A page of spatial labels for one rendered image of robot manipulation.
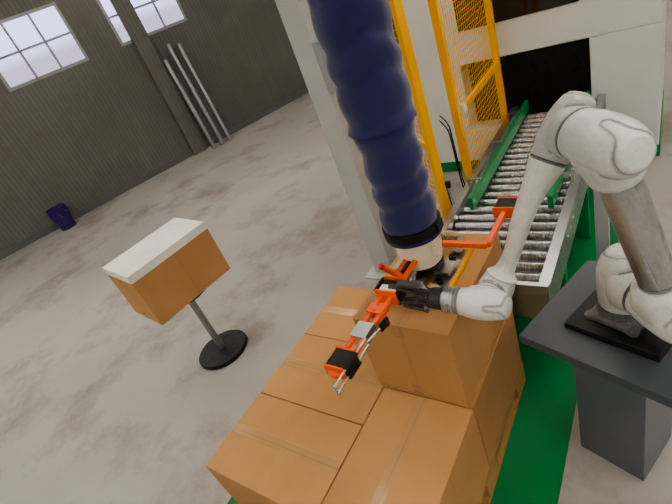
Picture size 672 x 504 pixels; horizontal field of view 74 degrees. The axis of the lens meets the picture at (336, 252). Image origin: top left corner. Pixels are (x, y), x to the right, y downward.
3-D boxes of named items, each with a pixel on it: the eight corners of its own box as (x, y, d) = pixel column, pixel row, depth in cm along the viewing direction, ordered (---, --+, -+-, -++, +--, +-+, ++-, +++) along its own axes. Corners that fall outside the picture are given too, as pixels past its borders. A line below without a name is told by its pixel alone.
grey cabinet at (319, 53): (344, 82, 287) (328, 33, 272) (350, 80, 283) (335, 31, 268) (328, 93, 274) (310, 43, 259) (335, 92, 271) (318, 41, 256)
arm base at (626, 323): (674, 303, 152) (674, 290, 149) (635, 338, 145) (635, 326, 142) (619, 285, 167) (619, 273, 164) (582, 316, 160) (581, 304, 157)
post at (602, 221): (599, 297, 263) (592, 142, 212) (612, 299, 259) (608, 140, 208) (597, 305, 258) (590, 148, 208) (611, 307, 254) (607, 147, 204)
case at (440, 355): (432, 294, 232) (414, 231, 212) (511, 304, 208) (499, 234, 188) (380, 383, 195) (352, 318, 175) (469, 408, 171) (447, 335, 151)
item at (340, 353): (341, 355, 146) (336, 345, 143) (359, 360, 141) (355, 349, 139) (327, 375, 140) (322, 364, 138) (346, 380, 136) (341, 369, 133)
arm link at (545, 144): (518, 148, 125) (544, 161, 113) (547, 82, 118) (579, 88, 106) (557, 159, 128) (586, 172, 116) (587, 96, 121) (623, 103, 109)
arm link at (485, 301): (455, 321, 141) (469, 310, 151) (505, 329, 132) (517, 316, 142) (454, 288, 139) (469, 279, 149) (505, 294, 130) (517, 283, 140)
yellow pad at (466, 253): (451, 249, 190) (448, 240, 188) (473, 251, 184) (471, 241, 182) (419, 303, 169) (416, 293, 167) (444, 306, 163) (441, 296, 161)
